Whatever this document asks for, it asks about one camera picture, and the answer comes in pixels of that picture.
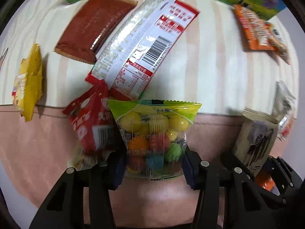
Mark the yellow panda snack bag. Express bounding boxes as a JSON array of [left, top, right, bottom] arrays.
[[11, 44, 43, 122]]

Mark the striped white blanket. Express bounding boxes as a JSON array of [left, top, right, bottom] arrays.
[[1, 0, 299, 115]]

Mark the brown square snack packet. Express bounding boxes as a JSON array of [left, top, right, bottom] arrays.
[[54, 0, 138, 64]]

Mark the orange snack packet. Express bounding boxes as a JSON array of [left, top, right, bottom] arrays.
[[233, 4, 291, 65]]

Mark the red star snack packet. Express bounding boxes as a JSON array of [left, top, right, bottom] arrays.
[[62, 80, 117, 156]]

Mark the red white long snack pack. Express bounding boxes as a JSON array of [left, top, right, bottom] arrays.
[[85, 0, 200, 101]]

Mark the white grey snack packet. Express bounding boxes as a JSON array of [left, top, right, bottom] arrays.
[[272, 81, 297, 141]]

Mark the beige chocolate stick packet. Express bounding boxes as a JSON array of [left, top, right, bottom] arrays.
[[233, 108, 278, 176]]

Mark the colourful gumball candy bag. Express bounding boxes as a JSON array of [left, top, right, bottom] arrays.
[[108, 100, 202, 180]]

